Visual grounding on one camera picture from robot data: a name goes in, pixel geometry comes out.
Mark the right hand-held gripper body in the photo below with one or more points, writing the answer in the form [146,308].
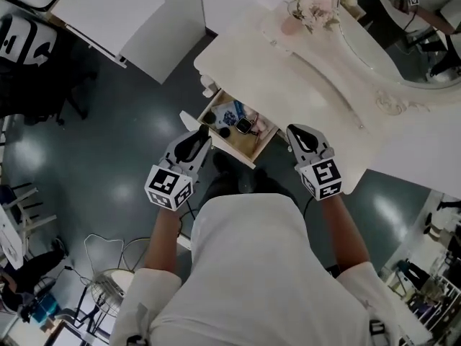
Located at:
[320,171]

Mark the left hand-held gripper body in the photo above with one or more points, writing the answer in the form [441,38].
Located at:
[169,184]

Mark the round black makeup jar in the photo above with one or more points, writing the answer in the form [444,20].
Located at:
[225,132]

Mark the blue floral makeup pouch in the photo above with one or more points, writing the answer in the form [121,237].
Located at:
[224,115]

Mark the pink makeup puff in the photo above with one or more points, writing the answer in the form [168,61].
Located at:
[266,124]

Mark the square black makeup compact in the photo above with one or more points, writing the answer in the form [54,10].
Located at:
[243,125]

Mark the blue makeup packet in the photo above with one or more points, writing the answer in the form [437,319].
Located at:
[238,106]

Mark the wooden drawer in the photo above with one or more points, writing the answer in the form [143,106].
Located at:
[248,145]

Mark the person's right forearm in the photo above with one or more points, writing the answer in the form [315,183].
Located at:
[344,236]

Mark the person's left forearm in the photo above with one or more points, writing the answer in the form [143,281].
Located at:
[166,240]

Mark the white dressing table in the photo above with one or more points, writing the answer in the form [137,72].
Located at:
[324,96]

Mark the person's dark legs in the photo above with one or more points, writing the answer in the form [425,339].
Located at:
[248,180]

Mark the person's white shirt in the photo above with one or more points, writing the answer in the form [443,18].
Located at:
[252,276]

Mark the pink flower bouquet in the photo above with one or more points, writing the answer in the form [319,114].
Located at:
[314,5]

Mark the white cabinet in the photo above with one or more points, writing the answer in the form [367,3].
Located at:
[126,20]

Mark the white wooden chair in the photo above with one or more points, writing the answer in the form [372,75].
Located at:
[25,207]

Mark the oval white-framed mirror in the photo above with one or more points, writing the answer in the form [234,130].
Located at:
[407,31]

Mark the black office chair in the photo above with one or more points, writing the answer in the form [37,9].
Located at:
[32,67]

